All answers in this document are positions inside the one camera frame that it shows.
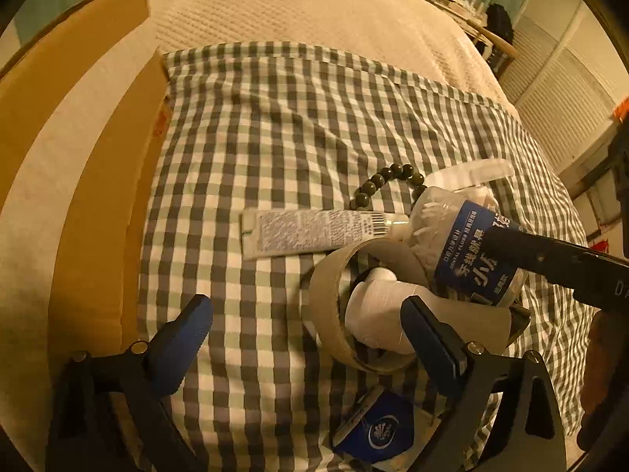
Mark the cream bed blanket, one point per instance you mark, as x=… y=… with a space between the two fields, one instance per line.
x=411 y=34

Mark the brown cardboard box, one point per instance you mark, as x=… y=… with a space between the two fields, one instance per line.
x=83 y=117

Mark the white ointment tube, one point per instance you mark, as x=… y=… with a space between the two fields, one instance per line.
x=281 y=233

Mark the black bag on desk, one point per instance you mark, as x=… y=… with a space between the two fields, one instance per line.
x=499 y=22

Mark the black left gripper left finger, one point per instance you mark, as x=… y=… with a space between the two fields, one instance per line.
x=84 y=433

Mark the wooden side desk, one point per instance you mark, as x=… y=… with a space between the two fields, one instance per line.
x=474 y=25

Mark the brown tape roll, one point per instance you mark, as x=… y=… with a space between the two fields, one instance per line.
x=494 y=327

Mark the green checkered cloth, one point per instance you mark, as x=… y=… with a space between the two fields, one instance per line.
x=280 y=125

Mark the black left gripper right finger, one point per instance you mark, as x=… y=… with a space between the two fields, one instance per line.
x=527 y=434

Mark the white small bottle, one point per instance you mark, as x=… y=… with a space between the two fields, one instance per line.
x=373 y=311

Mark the white louvered wardrobe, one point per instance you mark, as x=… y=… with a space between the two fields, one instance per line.
x=567 y=79

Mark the blue white tissue box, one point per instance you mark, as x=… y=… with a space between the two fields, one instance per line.
x=385 y=430

